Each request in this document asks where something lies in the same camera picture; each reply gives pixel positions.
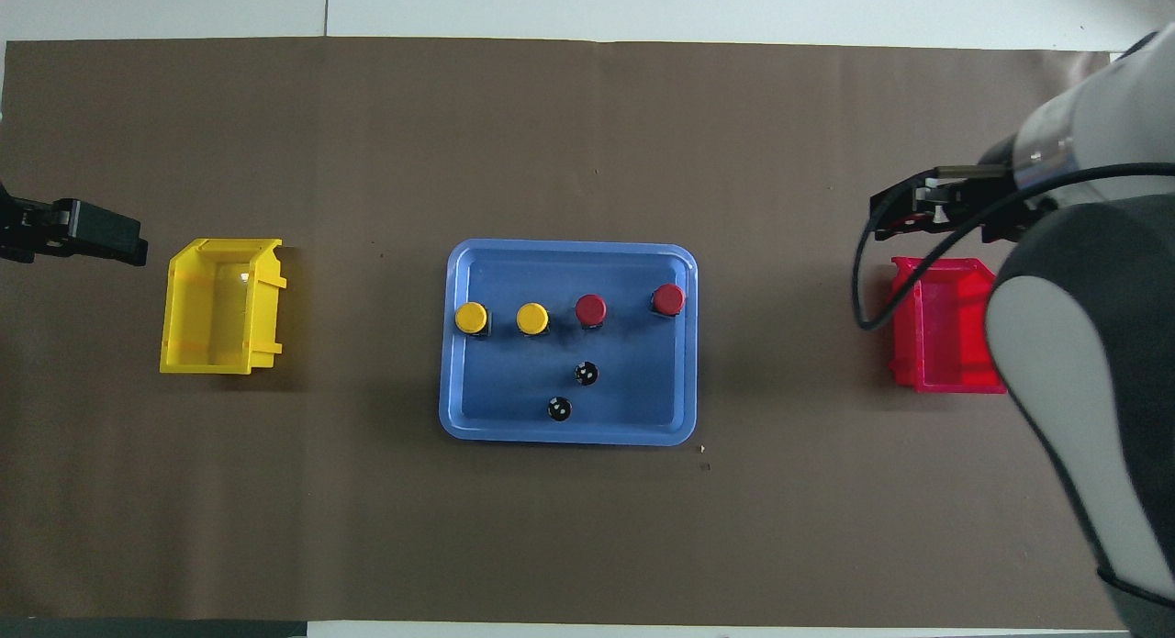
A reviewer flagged blue plastic tray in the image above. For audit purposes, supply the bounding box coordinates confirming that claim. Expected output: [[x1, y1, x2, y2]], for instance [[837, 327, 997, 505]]
[[439, 239, 699, 447]]

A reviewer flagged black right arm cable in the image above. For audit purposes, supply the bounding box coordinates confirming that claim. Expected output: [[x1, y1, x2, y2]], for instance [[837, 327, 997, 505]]
[[851, 163, 1175, 333]]

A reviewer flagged red plastic bin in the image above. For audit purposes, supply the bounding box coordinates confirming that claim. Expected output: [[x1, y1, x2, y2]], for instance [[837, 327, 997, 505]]
[[889, 256, 1008, 396]]

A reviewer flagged yellow plastic bin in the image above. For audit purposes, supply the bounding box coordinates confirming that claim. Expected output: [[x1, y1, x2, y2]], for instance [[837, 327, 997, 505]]
[[160, 238, 288, 375]]

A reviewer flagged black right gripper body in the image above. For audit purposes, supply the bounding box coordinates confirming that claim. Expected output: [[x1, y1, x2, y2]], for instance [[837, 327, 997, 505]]
[[932, 163, 1057, 244]]

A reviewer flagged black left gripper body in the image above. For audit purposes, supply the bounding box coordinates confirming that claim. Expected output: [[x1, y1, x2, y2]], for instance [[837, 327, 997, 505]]
[[0, 184, 74, 263]]

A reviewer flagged brown table mat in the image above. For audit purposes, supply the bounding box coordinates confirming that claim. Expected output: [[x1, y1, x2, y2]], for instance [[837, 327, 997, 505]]
[[0, 37, 1132, 625]]

